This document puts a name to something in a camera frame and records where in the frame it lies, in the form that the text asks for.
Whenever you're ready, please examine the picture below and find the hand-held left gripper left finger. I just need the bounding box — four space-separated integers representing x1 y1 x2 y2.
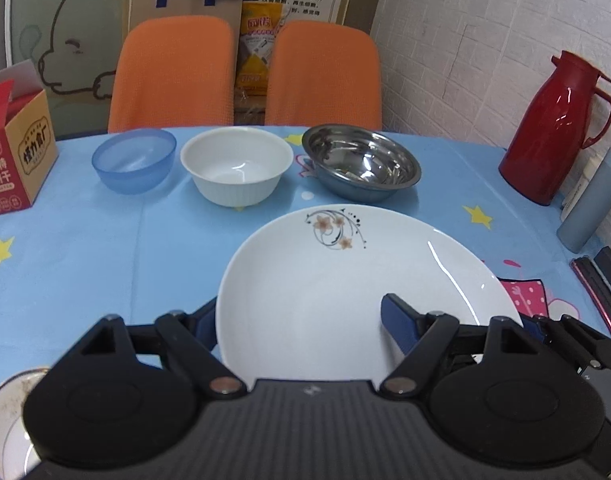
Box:
78 296 248 402

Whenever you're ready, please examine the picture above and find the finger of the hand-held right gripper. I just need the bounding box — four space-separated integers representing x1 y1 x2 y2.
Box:
559 313 611 369
523 314 595 377

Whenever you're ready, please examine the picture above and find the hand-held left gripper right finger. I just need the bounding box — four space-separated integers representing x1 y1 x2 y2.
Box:
378 292 529 401

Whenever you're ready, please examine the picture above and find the white floral plate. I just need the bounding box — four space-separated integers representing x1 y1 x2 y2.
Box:
215 204 525 381

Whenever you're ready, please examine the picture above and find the white ceramic bowl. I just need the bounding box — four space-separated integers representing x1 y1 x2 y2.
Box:
180 126 294 207

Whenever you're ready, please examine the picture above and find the stainless steel bowl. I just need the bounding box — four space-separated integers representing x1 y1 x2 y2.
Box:
302 124 422 202

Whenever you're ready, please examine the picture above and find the blue plastic bowl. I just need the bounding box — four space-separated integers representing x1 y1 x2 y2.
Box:
91 128 177 195

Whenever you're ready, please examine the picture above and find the white plate with lined rim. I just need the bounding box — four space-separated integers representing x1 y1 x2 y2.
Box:
0 367 51 480

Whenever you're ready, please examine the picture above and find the blue printed tablecloth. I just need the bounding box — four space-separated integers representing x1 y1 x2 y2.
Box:
0 125 611 396

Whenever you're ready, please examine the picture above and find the blue-grey tumbler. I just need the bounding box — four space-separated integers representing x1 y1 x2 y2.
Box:
557 147 611 253

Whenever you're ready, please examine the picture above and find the white container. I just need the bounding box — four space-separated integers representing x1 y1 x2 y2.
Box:
559 152 609 222

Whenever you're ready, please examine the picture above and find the red thermos jug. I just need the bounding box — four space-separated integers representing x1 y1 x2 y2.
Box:
499 50 611 206

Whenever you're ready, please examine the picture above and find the red cardboard cracker box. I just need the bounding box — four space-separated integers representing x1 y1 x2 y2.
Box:
0 59 60 218

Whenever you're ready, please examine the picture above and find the orange chair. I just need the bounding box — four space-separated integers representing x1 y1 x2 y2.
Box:
108 16 236 133
264 21 383 131

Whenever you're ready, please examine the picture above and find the yellow snack packet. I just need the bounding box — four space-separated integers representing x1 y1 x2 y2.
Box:
235 1 286 96

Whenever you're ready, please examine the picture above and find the brown paper bag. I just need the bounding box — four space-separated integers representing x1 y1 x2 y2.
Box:
128 0 246 81

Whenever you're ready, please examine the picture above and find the frosted glass door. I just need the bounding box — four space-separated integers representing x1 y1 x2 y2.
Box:
5 0 136 137

